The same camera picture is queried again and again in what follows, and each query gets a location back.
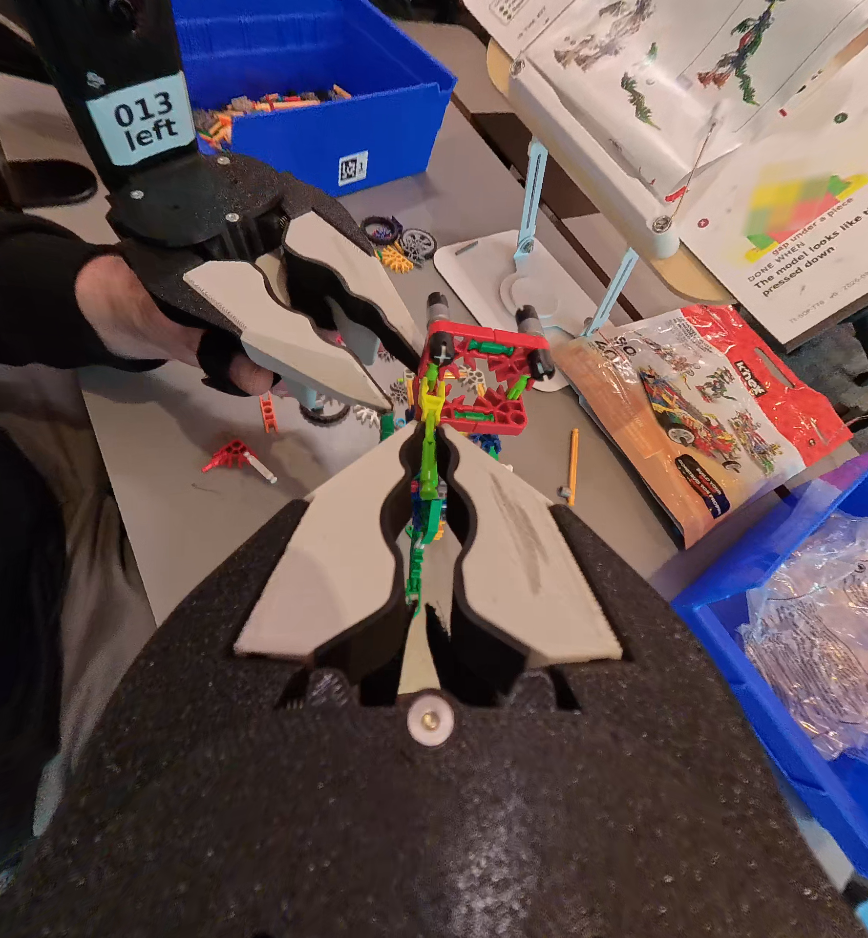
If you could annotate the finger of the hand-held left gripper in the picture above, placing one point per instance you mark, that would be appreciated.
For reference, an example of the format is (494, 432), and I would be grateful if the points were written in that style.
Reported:
(353, 278)
(280, 337)

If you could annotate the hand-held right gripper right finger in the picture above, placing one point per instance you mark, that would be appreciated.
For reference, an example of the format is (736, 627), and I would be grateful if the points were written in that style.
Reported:
(544, 586)

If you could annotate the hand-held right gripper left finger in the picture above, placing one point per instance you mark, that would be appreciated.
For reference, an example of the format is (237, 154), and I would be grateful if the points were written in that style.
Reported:
(316, 571)

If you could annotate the colourful construction toy model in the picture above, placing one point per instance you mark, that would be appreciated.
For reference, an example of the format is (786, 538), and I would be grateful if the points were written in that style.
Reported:
(470, 331)

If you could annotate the red corner connector assembly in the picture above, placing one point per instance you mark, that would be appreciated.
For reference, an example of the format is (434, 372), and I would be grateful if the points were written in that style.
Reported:
(228, 456)

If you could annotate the yellow clip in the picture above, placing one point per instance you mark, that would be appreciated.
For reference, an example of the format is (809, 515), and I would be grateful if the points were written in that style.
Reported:
(432, 403)

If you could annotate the lime green rod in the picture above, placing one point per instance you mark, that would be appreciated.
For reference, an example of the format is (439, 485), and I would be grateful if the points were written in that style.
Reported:
(429, 462)

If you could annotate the person's left hand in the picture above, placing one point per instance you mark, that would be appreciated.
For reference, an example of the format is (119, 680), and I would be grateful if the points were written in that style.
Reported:
(126, 315)

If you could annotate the orange fan connector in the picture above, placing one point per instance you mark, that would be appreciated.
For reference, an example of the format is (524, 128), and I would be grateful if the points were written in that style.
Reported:
(397, 260)

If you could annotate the small tyre with hub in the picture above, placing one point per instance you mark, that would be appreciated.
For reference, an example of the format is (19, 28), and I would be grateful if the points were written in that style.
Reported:
(365, 228)

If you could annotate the orange ladder piece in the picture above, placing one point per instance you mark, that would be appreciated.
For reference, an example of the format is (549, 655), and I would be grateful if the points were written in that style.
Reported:
(269, 412)

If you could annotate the black rubber tyre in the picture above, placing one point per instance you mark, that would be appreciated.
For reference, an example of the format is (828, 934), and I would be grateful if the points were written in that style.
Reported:
(324, 420)

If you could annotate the white code sticker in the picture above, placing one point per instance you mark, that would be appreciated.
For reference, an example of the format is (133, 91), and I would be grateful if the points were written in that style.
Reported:
(353, 168)

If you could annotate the white snowflake connector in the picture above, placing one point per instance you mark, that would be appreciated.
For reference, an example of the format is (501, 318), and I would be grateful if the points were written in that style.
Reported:
(366, 415)

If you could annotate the pile of small toy pieces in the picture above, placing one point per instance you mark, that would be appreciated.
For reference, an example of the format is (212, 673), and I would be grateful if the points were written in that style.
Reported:
(258, 110)

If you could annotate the long orange rod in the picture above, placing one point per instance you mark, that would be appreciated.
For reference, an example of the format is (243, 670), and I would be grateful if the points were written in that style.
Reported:
(573, 462)

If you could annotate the blue storage bin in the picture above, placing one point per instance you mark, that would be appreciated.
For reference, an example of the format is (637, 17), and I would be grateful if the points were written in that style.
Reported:
(734, 659)
(294, 146)

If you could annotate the printed toy packaging bag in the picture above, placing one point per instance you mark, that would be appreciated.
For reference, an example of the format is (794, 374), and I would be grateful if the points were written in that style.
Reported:
(661, 440)

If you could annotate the clear plastic wrap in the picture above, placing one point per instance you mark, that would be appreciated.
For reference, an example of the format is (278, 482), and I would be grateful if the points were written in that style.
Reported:
(829, 637)

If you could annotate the person's black garment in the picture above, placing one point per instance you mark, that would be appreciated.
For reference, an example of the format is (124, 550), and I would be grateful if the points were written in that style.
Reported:
(1, 623)

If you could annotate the white and blue document stand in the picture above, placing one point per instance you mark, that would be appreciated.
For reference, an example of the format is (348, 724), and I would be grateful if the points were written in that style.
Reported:
(697, 282)

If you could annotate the clear picture sleeve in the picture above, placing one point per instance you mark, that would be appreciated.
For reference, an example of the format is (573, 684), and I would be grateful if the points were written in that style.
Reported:
(668, 88)

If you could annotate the white instruction board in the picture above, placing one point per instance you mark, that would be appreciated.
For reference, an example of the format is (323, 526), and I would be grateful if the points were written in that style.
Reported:
(807, 242)

